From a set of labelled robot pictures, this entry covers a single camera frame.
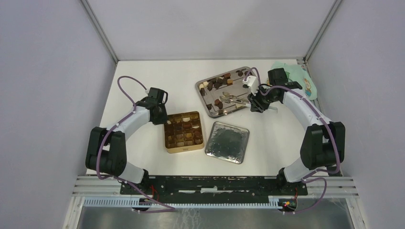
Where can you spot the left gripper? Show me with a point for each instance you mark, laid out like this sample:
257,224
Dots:
163,119

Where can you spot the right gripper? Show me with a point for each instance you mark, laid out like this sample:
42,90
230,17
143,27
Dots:
256,105

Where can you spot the gold chocolate box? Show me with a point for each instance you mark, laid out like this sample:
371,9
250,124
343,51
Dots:
183,132

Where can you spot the metal serving tongs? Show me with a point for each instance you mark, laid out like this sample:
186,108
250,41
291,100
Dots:
232,99

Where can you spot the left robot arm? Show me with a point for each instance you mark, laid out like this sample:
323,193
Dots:
107,151

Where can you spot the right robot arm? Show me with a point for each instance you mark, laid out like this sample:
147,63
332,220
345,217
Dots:
322,149

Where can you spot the green printed cloth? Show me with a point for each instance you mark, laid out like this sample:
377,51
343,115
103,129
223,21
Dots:
298,73

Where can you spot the silver box lid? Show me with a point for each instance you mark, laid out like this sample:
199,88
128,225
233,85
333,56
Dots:
227,142

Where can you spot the steel tray with chocolates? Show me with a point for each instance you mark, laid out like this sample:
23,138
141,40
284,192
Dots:
212,88

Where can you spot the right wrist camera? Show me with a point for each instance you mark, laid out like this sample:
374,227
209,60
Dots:
251,83

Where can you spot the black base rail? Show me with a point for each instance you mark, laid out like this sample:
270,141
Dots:
219,189

